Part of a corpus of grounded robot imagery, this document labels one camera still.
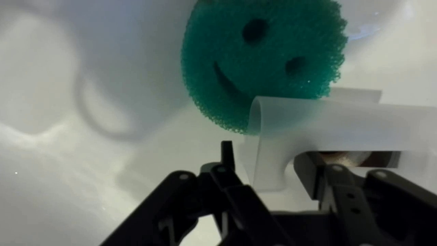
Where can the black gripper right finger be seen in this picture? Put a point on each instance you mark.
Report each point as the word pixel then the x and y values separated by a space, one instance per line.
pixel 377 210

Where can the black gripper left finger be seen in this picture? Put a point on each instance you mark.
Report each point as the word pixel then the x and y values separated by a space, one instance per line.
pixel 227 200

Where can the translucent white plastic jar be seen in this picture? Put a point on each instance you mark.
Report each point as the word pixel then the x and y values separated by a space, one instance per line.
pixel 318 124

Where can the white double basin sink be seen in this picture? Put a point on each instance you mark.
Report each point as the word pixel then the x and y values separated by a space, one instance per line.
pixel 68 183

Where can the green smiley face sponge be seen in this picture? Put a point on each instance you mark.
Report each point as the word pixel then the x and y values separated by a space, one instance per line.
pixel 254 56

